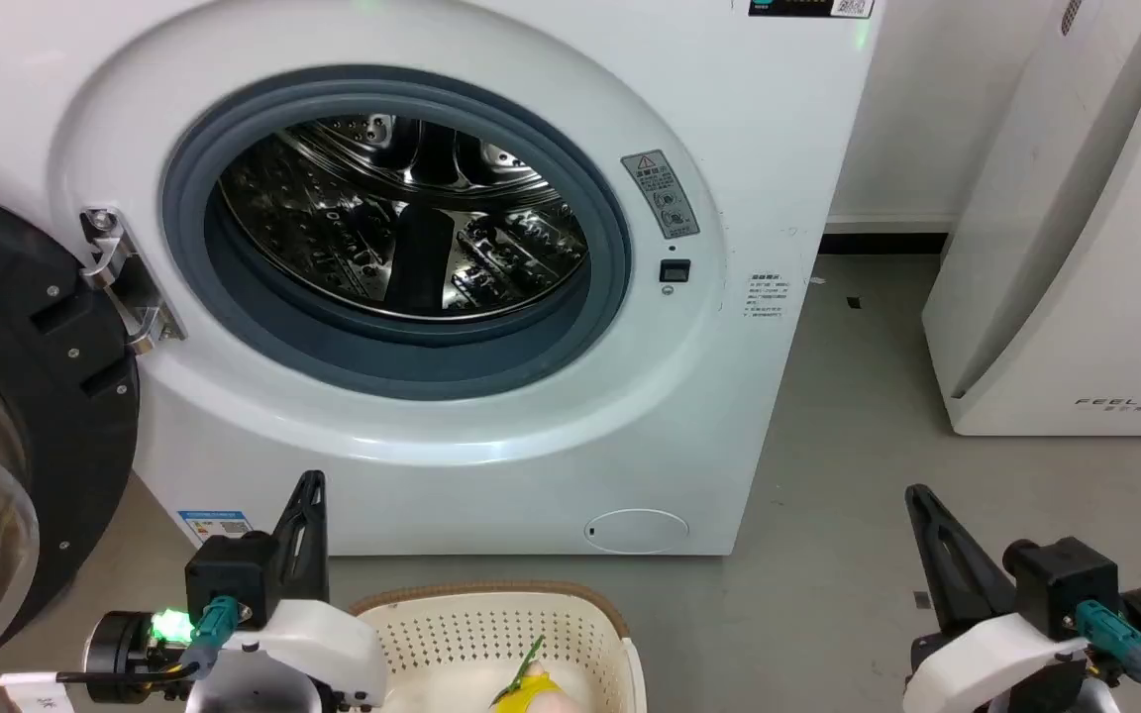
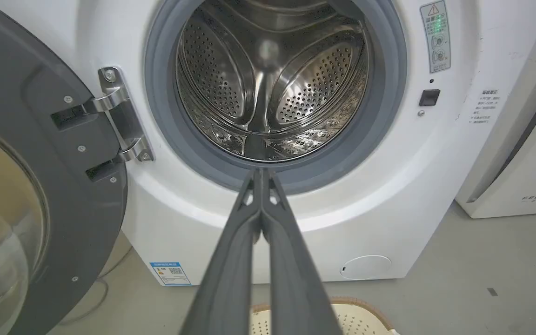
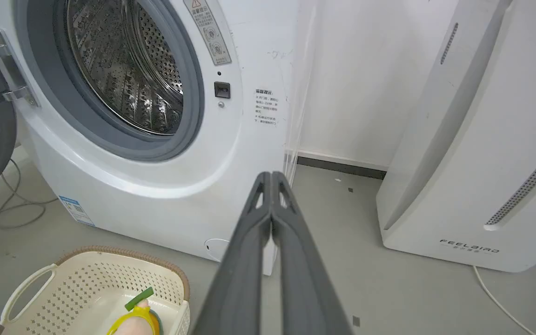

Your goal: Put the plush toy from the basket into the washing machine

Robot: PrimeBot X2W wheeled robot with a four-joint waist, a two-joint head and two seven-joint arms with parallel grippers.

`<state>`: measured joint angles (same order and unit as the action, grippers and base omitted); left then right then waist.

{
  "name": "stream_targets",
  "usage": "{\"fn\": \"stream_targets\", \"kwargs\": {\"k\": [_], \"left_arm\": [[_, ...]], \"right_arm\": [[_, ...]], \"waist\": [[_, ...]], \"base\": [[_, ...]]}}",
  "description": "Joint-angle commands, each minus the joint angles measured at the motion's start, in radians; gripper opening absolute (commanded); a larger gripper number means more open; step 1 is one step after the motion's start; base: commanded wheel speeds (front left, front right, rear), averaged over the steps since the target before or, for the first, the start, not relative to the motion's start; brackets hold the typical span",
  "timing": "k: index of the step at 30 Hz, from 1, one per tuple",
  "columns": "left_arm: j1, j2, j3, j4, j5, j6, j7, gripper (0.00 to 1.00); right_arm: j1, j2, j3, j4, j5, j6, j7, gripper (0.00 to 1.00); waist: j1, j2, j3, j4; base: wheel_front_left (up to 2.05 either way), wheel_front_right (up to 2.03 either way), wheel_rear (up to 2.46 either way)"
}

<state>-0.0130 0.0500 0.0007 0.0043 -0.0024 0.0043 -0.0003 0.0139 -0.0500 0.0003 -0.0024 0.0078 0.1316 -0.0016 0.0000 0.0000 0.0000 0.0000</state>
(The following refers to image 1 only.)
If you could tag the metal door hinge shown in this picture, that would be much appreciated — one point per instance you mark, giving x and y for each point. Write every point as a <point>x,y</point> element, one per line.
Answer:
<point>125,282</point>

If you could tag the grey rubber door gasket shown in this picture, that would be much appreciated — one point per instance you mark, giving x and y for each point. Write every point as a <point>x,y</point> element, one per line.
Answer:
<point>392,352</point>

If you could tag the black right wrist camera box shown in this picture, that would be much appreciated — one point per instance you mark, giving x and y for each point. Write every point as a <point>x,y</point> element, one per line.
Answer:
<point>1066,584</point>

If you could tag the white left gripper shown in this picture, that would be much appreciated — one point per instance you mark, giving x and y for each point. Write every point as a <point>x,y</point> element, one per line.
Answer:
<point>318,644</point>

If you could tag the white front-load washing machine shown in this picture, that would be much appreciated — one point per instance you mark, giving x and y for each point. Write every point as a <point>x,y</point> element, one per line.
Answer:
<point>551,465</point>

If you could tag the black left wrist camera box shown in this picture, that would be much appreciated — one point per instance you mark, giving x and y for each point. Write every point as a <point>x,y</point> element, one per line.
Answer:
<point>229,579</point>

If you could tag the cloth item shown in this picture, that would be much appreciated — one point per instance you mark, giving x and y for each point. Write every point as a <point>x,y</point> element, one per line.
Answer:
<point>531,688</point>

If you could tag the grey warning label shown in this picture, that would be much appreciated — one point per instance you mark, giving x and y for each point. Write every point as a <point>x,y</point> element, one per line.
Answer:
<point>661,193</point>

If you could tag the black door latch socket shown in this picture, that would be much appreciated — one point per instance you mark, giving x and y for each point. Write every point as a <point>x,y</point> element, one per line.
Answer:
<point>674,270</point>

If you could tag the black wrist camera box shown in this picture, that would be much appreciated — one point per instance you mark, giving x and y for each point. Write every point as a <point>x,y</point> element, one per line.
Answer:
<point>229,579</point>
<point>1066,584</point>

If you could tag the black washing machine door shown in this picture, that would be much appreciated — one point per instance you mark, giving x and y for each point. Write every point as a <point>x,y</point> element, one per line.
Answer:
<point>26,396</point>

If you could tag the white air purifier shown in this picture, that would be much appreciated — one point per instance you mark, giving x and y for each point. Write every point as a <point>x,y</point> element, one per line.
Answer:
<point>1076,257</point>

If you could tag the black baseboard strip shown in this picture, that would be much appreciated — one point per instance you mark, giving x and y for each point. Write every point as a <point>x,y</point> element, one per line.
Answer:
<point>882,244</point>

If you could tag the small text sticker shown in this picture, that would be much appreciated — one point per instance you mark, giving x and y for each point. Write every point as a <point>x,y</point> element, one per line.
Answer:
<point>766,297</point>

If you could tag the stainless steel washing machine drum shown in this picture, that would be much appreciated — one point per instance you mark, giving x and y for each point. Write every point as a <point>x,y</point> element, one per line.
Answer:
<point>402,218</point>

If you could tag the blue energy label sticker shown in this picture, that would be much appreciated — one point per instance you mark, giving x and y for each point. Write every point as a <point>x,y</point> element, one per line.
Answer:
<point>216,523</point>

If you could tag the cream perforated laundry basket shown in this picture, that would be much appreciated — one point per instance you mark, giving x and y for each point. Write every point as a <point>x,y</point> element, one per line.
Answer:
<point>452,629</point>

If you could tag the oval filter cover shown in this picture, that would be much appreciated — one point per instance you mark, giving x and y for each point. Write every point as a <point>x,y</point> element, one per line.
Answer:
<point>636,530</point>

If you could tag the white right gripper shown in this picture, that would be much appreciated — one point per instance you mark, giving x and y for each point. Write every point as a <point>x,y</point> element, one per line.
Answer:
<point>986,663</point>

